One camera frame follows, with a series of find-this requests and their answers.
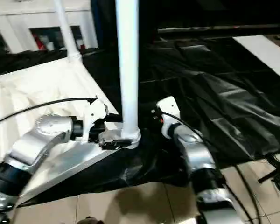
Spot black tripod stand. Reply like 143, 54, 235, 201
258, 153, 280, 196

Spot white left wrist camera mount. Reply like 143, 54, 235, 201
80, 98, 108, 143

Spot white glass-door cabinet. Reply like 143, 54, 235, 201
0, 0, 98, 53

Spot long grey metal bar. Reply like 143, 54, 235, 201
157, 24, 280, 33

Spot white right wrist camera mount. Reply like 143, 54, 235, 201
155, 96, 182, 140

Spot white flat box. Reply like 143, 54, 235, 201
232, 35, 280, 84

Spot white plastic table top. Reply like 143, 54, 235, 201
0, 55, 142, 208

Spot black work mat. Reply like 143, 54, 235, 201
0, 35, 280, 208

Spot dark brown rounded object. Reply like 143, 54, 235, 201
78, 216, 103, 224

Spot large black case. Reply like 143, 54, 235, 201
91, 0, 280, 47

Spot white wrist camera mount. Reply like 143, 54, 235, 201
80, 98, 108, 143
155, 96, 182, 140

